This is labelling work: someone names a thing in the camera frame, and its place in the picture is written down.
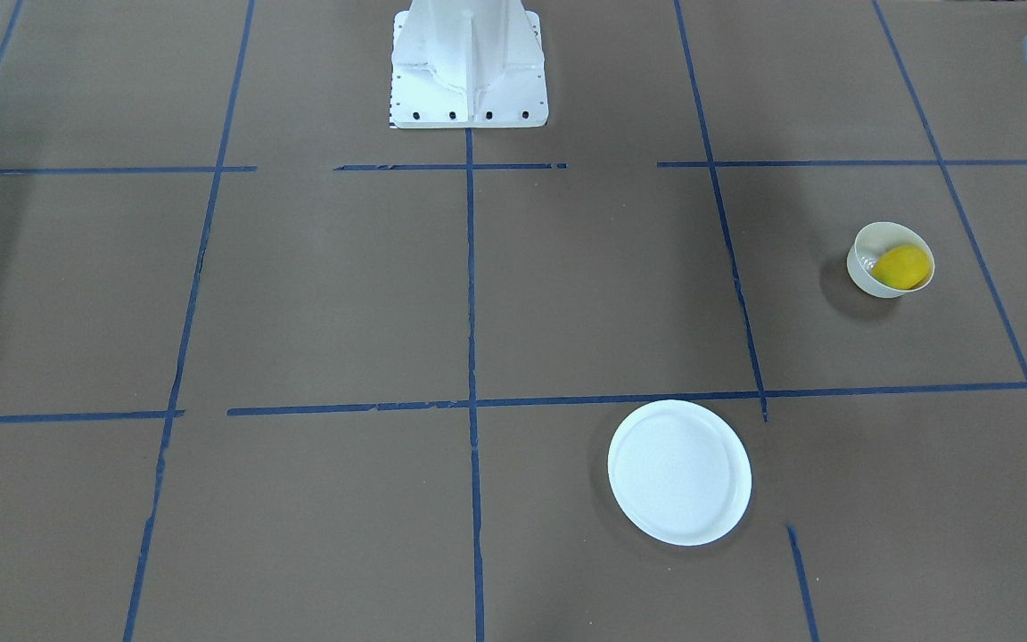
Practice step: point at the yellow lemon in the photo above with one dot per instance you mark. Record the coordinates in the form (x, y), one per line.
(903, 267)

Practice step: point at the white plate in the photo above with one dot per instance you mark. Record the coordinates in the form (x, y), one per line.
(679, 472)

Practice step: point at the white bowl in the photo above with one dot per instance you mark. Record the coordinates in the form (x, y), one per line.
(870, 244)

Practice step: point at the white camera pillar with base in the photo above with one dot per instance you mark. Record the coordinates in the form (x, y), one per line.
(467, 64)

